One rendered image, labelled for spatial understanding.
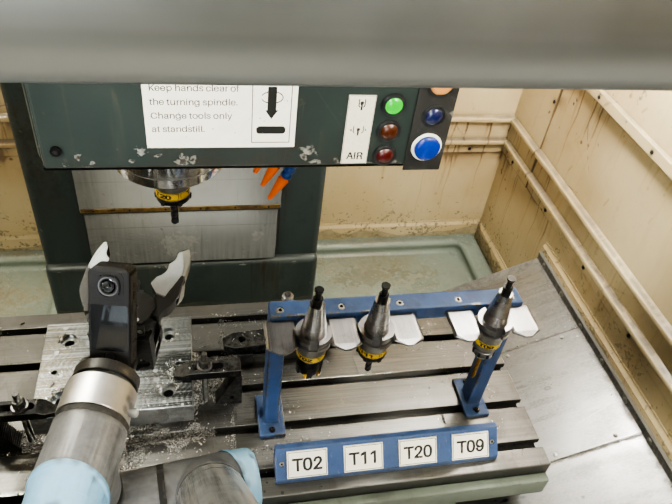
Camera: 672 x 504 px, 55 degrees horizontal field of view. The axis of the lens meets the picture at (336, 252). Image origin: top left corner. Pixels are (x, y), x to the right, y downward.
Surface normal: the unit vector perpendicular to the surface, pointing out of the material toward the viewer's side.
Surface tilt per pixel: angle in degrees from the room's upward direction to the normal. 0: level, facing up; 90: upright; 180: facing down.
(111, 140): 90
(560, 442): 25
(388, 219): 90
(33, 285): 0
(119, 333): 63
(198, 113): 90
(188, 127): 90
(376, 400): 0
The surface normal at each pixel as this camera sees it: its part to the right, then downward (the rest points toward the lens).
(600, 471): -0.30, -0.66
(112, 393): 0.62, -0.56
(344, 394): 0.11, -0.74
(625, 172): -0.98, 0.04
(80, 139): 0.18, 0.67
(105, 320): -0.01, 0.25
